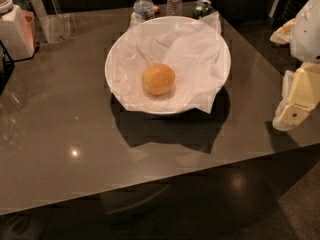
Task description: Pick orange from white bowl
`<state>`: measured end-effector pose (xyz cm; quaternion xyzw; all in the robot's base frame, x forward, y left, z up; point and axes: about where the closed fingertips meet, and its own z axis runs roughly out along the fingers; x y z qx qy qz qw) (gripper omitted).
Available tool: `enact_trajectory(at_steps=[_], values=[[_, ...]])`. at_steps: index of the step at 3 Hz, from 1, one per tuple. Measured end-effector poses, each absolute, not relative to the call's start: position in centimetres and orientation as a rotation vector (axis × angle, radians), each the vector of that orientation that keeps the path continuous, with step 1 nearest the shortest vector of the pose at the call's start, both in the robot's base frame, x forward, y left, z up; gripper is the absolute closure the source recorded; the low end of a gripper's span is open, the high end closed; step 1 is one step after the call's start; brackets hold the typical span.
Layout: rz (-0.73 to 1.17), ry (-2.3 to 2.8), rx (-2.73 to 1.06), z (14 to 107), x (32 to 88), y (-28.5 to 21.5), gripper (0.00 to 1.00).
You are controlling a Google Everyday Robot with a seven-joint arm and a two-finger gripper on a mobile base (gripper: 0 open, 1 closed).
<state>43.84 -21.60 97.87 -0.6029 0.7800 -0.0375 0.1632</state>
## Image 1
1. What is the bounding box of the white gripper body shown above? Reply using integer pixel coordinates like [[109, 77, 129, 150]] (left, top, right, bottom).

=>
[[290, 0, 320, 63]]

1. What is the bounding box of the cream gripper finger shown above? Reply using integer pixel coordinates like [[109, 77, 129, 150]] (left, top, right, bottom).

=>
[[272, 63, 320, 131], [270, 19, 295, 44]]

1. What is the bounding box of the orange fruit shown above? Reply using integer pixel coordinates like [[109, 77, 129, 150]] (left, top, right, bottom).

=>
[[142, 63, 175, 96]]

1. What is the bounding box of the white bowl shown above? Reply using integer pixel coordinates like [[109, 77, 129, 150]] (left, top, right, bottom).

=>
[[104, 15, 232, 116]]

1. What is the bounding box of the green drink can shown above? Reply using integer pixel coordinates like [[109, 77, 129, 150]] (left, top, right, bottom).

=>
[[193, 0, 212, 19]]

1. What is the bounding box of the white paper liner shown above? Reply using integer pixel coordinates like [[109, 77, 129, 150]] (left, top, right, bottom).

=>
[[108, 11, 228, 115]]

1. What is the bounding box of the clear water bottle white cap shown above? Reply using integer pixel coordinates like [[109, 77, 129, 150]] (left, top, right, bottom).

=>
[[133, 0, 155, 23]]

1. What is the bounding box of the white napkin dispenser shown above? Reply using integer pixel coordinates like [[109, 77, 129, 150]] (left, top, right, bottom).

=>
[[0, 0, 35, 61]]

